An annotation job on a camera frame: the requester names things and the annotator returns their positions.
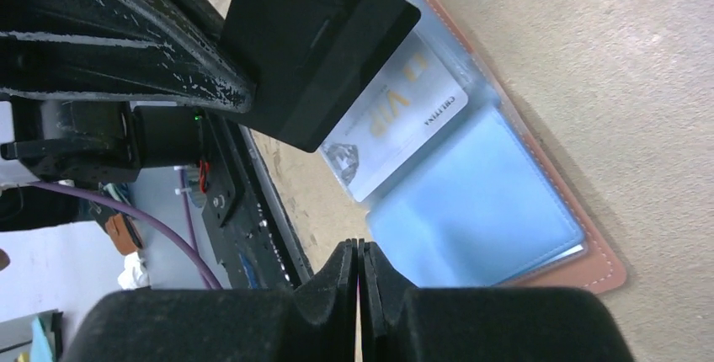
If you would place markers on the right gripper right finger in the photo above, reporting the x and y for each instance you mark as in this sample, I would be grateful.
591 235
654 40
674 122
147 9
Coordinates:
401 322

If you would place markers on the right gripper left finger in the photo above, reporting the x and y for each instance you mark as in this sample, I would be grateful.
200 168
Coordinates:
315 322

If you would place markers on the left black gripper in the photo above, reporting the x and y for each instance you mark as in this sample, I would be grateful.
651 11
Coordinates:
107 50

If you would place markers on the brown leather card holder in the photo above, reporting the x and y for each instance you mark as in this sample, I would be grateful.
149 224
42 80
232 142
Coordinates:
480 203

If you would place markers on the black card in bin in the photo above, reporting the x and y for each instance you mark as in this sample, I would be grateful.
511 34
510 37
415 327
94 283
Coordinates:
310 59

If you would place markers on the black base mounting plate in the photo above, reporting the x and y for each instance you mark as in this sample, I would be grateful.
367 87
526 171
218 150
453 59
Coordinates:
247 224

